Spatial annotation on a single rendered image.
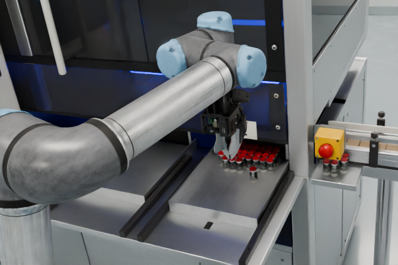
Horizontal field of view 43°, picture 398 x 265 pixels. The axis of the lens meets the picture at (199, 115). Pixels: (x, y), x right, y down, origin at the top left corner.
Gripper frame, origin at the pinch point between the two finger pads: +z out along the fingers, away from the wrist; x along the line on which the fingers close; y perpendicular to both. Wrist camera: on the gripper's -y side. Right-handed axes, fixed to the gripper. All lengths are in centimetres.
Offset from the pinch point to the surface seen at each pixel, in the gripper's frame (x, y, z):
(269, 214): 7.7, -3.3, 19.5
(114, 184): -43.5, -6.4, 21.4
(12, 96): -90, -19, 1
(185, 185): -19.5, -9.0, 19.1
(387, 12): -13, -485, 101
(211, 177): -15.3, -17.5, 21.2
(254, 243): 7.7, 8.4, 19.6
